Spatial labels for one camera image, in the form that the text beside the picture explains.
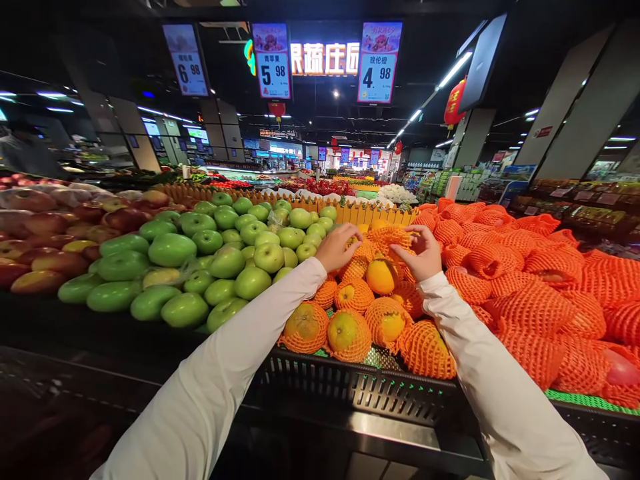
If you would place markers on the dark hanging screen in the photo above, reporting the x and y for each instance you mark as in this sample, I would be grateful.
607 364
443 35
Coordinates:
482 62

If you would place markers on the person's right fingers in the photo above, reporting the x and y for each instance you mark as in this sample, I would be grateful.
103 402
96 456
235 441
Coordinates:
419 233

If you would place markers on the orange fruit with foam sleeve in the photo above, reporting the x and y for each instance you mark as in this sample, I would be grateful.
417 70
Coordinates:
387 239

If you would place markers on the person's left fingers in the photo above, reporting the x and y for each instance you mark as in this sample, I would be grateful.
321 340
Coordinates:
350 231

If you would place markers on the yellow picket fence divider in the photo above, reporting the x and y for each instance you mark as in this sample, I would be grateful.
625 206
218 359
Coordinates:
350 210

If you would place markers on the black plastic display crate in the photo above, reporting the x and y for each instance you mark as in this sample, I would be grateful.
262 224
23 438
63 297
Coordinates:
360 385

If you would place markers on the person's right thumb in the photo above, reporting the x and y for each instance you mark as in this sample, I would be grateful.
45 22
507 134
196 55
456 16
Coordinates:
401 255

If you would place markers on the pile of netted oranges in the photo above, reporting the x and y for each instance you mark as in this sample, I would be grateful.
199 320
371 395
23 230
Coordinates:
350 320

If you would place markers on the clear plastic bag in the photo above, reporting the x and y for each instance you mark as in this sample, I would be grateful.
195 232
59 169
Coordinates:
278 218

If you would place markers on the pile of green apples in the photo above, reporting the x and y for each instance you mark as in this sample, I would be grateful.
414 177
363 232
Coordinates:
200 260

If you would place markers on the person's right hand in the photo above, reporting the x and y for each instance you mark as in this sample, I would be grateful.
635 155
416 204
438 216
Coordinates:
427 260

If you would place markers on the pile of white produce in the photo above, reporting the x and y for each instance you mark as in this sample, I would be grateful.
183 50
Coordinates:
397 194

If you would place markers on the pile of red apples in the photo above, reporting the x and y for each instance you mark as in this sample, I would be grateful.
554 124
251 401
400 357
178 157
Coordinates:
55 235

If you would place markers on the pile of red produce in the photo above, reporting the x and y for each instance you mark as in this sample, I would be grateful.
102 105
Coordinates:
320 187

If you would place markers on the shelf of packaged goods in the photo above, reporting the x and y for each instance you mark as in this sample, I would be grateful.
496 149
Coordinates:
585 210

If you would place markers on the illuminated shop sign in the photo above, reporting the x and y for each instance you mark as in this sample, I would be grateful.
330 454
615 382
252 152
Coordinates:
325 59

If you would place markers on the small red lantern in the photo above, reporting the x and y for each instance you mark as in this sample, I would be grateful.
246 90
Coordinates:
276 109

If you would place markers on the hanging price sign, purple picture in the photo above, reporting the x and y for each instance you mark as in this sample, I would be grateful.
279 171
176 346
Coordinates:
272 61

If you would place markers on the hanging price sign, pink picture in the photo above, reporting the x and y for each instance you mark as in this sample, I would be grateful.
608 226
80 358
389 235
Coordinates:
379 62

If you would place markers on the large red lantern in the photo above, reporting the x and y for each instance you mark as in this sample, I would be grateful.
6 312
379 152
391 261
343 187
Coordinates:
454 105

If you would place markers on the heap of orange-netted red fruit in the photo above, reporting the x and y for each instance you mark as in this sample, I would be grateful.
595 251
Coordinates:
540 300

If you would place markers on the person's left hand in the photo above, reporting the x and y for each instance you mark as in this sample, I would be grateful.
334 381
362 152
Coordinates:
334 250

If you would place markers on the hanging price sign, pale picture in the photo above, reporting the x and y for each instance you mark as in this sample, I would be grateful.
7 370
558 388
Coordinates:
185 60

